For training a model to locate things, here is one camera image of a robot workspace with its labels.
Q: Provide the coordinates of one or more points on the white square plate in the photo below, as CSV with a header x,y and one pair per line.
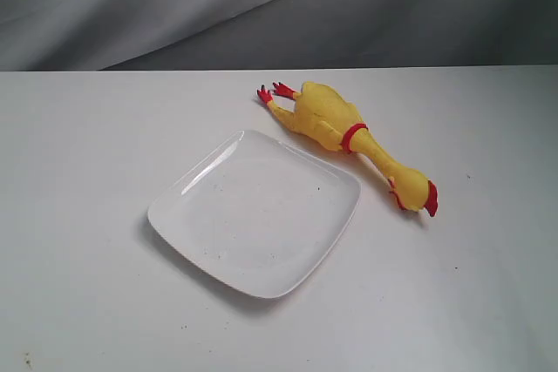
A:
x,y
256,214

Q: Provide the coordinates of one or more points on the grey backdrop cloth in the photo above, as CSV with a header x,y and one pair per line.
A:
x,y
141,35

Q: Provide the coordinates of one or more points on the yellow rubber chicken toy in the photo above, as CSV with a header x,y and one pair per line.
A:
x,y
320,113

